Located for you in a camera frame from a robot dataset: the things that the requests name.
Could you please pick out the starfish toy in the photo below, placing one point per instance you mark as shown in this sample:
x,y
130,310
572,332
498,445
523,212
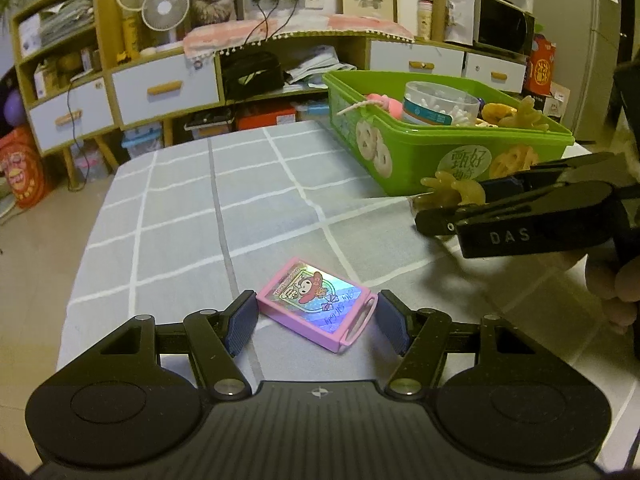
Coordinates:
x,y
525,117

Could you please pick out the red printed drum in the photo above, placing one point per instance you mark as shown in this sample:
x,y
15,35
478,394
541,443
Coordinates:
x,y
22,170

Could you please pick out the orange toy pot lid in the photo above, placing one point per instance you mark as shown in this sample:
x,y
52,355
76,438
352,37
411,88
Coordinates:
x,y
499,112

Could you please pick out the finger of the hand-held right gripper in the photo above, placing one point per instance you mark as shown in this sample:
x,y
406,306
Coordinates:
x,y
525,235
565,170

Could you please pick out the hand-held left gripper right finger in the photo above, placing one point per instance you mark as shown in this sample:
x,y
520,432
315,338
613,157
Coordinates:
x,y
395,321

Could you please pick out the small white desk fan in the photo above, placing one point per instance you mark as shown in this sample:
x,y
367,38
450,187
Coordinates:
x,y
165,7

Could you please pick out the wooden media cabinet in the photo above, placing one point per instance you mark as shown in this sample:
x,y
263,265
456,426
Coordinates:
x,y
106,20

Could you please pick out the pile of papers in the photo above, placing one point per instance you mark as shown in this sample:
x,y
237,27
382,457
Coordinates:
x,y
320,65

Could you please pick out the orange printed box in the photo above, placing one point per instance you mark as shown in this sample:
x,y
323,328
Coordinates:
x,y
542,67

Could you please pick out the clear storage box blue lid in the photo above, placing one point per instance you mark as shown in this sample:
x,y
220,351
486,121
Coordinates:
x,y
142,145

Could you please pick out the white paper bag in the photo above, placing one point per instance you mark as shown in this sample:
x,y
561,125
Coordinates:
x,y
457,20

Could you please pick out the yellow toy car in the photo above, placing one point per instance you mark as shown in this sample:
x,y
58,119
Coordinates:
x,y
122,58

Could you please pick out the pink card box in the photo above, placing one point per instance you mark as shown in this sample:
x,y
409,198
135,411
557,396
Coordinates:
x,y
310,300

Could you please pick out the clear cotton swab jar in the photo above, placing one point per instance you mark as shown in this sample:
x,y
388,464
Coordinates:
x,y
430,110

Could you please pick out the stack of paper cups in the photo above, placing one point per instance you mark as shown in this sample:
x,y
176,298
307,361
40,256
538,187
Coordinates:
x,y
425,15

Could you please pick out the black microwave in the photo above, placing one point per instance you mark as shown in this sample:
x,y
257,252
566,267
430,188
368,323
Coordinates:
x,y
502,25

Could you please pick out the black bag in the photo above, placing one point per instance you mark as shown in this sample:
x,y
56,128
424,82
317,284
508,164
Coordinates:
x,y
250,77

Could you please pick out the pink cloth runner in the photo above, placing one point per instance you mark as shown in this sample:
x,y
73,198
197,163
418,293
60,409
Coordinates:
x,y
350,25

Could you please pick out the white box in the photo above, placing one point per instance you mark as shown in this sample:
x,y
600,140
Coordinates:
x,y
30,35

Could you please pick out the grey refrigerator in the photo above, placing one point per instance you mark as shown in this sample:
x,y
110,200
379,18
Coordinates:
x,y
595,35

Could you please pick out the person's right hand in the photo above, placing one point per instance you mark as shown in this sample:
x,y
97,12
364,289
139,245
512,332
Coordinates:
x,y
625,290

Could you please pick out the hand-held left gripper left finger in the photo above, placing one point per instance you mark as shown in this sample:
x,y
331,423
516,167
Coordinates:
x,y
242,321

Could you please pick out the yellow can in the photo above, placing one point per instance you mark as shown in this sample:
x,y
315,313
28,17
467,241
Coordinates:
x,y
131,37

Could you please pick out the printed cardboard box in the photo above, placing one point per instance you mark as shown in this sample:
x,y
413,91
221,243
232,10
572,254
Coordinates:
x,y
557,102

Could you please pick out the green plastic bin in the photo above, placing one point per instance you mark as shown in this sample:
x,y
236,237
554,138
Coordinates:
x,y
425,160

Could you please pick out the brown antler toy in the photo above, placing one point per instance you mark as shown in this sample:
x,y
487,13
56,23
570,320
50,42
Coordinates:
x,y
450,192

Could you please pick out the purple ball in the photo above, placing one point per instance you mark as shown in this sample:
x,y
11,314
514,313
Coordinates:
x,y
12,110

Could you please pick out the stack of newspapers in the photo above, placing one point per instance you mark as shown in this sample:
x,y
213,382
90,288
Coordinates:
x,y
65,20

